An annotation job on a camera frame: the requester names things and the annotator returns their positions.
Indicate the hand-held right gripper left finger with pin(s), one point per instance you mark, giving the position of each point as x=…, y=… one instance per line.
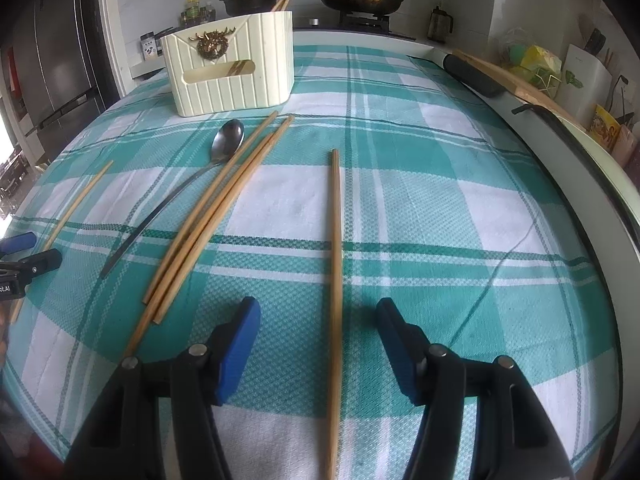
x=240, y=345

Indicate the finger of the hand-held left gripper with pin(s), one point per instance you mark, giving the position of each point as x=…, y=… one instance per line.
x=17, y=243
x=37, y=265

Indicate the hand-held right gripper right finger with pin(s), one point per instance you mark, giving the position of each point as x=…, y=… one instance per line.
x=397, y=350

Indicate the cream ribbed utensil box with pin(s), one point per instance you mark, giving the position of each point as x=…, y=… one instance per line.
x=250, y=87

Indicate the teal plaid tablecloth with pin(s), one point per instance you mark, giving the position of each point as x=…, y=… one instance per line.
x=425, y=210

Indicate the grey refrigerator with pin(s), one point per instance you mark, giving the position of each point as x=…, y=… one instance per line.
x=55, y=50

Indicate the spice jars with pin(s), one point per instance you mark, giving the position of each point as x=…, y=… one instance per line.
x=150, y=47

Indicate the green cutting board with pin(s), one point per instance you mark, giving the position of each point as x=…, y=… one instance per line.
x=600, y=170

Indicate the wooden cutting board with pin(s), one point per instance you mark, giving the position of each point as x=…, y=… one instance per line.
x=520, y=87

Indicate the condiment bottles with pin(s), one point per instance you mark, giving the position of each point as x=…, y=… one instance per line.
x=197, y=12

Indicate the yellow printed cup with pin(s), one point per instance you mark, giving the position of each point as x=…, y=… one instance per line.
x=602, y=127

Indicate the purple bottle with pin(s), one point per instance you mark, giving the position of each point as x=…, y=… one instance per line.
x=635, y=160

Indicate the pink cup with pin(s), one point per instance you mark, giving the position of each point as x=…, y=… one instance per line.
x=625, y=145

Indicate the yellow green plastic bags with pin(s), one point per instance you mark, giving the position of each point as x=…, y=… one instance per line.
x=535, y=62

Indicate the dark glass jug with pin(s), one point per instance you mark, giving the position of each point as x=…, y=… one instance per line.
x=440, y=25

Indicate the white knife block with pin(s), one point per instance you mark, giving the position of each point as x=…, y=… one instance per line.
x=585, y=80

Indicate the black clay pot red lid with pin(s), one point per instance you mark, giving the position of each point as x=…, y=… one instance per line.
x=245, y=2

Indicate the wall socket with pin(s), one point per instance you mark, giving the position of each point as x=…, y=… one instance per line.
x=621, y=86

